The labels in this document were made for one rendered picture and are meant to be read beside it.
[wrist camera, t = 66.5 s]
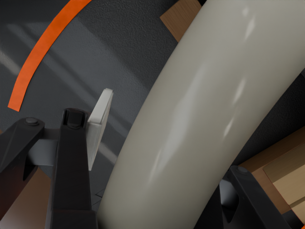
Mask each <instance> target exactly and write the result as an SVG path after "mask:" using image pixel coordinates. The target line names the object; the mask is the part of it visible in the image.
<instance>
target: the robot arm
mask: <svg viewBox="0 0 305 229"><path fill-rule="evenodd" d="M113 94H114V91H113V90H111V89H108V88H106V89H104V90H103V92H102V94H101V96H100V98H99V100H98V102H97V104H96V106H95V108H94V109H93V111H92V113H91V112H87V111H84V110H81V109H77V108H66V109H64V110H63V115H62V120H61V125H60V128H58V129H47V128H45V123H44V122H43V121H42V120H39V119H36V118H33V117H26V118H21V119H19V120H17V121H16V122H15V123H13V124H12V125H11V126H10V127H9V128H7V129H6V130H5V131H4V132H2V133H1V134H0V221H1V220H2V218H3V217H4V215H5V214H6V213H7V211H8V210H9V208H10V207H11V206H12V204H13V203H14V202H15V200H16V199H17V197H18V196H19V194H20V193H21V192H22V190H23V189H24V187H25V186H26V185H27V183H28V182H29V181H30V179H31V178H32V176H33V175H34V174H35V172H36V171H37V169H38V165H47V166H53V170H52V177H51V184H50V191H49V200H48V207H47V215H46V222H45V229H98V220H97V213H96V211H93V210H92V206H91V194H90V182H89V170H90V171H91V169H92V166H93V162H94V159H95V156H96V153H97V151H98V147H99V144H100V141H101V138H102V136H103V132H104V129H105V126H106V123H107V119H108V114H109V110H110V106H111V103H112V98H113ZM194 229H292V228H291V227H290V226H289V225H288V223H287V222H286V220H285V219H284V217H283V216H282V215H281V213H280V212H279V210H278V209H277V208H276V206H275V205H274V204H273V202H272V201H271V199H270V198H269V197H268V195H267V194H266V192H265V191H264V190H263V188H262V187H261V186H260V184H259V183H258V181H257V180H256V179H255V177H254V176H253V174H252V173H251V172H250V171H248V170H247V169H246V168H244V167H240V166H236V165H233V166H231V167H230V169H229V171H227V172H226V173H225V175H224V176H223V178H222V180H221V181H220V183H219V185H218V186H217V188H216V190H215V191H214V193H213V194H212V196H211V198H210V199H209V201H208V203H207V205H206V206H205V208H204V210H203V212H202V214H201V216H200V217H199V219H198V221H197V223H196V225H195V227H194Z"/></svg>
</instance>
